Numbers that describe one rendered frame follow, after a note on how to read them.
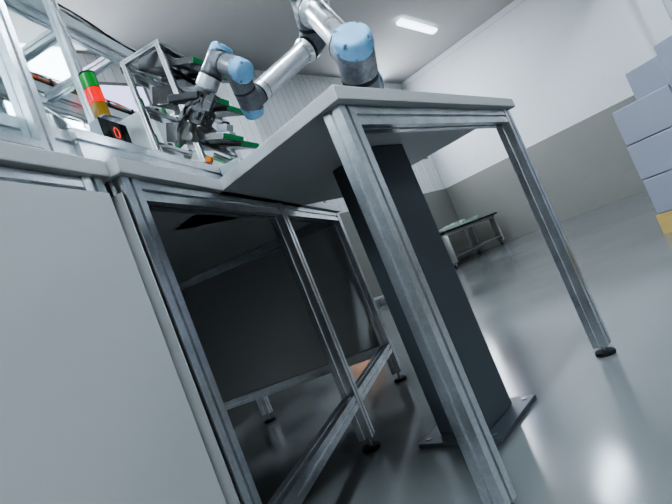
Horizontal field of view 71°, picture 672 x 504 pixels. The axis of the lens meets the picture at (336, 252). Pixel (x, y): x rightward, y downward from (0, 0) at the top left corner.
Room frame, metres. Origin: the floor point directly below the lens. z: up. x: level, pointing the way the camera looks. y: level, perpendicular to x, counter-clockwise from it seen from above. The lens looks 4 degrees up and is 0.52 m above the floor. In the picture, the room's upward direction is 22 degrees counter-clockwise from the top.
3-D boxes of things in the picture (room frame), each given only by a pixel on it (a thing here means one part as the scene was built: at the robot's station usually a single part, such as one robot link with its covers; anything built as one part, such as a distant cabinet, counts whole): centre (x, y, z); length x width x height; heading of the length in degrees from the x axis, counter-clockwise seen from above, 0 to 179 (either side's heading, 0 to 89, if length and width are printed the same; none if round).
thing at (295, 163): (1.42, -0.15, 0.84); 0.90 x 0.70 x 0.03; 138
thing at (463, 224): (9.16, -2.33, 0.39); 2.24 x 0.80 x 0.77; 138
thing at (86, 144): (1.27, 0.27, 0.91); 0.89 x 0.06 x 0.11; 165
